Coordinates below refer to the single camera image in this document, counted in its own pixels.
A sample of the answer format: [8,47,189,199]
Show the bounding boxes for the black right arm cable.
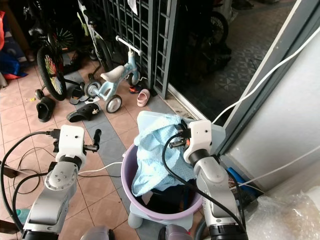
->
[161,134,247,233]

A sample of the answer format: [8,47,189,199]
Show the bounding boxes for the short white floor cable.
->
[78,161,124,176]

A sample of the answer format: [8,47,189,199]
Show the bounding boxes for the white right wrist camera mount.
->
[182,119,213,164]

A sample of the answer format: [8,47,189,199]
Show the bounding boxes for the pink child shoe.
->
[137,88,151,108]

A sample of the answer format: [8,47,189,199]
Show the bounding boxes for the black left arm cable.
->
[0,130,62,232]

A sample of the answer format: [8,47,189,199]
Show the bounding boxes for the grey robot left leg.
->
[80,226,116,240]

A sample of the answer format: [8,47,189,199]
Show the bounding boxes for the blue bag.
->
[0,47,28,81]

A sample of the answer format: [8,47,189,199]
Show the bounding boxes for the orange red cloth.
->
[0,10,7,51]

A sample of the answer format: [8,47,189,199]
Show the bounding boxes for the black kids bicycle colourful spokes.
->
[25,0,81,102]

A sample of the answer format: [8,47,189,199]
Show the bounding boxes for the grey ribbed hose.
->
[194,215,211,240]

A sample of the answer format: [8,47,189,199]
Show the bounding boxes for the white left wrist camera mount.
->
[56,124,86,159]

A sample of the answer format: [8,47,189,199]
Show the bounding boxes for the black clog with charms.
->
[66,103,102,124]

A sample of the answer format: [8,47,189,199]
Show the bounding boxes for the light blue balance bike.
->
[84,35,143,114]

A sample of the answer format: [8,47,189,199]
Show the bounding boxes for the black parked motorbike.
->
[195,7,231,56]

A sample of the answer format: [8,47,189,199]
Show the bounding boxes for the dark metal grille gate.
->
[87,0,182,98]

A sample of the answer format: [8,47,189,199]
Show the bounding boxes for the thin white cable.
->
[239,144,320,189]

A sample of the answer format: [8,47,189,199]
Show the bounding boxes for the long white wall cable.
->
[211,25,320,125]

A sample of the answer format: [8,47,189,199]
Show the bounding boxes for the dark grey sandal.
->
[69,84,87,106]

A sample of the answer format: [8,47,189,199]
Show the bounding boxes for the small red shoes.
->
[128,84,143,95]

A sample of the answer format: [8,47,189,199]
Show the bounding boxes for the plain black clog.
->
[37,96,57,123]

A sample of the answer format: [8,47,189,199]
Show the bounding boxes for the blue plastic tool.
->
[226,166,252,193]

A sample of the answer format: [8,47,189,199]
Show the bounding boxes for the dark laundry pile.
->
[142,182,198,216]

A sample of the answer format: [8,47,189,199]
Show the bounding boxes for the purple plastic laundry bucket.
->
[120,142,206,222]

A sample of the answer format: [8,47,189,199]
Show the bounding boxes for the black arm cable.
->
[161,134,247,233]
[0,130,62,232]

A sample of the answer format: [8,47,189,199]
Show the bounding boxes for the white frame kids bicycle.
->
[76,0,116,76]

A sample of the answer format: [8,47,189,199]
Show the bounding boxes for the grey sliding door frame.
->
[217,0,320,156]

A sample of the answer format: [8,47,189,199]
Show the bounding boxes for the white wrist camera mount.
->
[56,124,86,159]
[182,119,213,164]

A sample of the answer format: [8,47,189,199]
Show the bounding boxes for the dark wooden furniture leg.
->
[0,220,13,235]
[0,165,15,179]

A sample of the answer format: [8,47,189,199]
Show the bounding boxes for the light blue dotted cloth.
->
[132,114,198,197]

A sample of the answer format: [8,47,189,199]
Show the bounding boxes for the clear plastic bag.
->
[245,192,320,240]

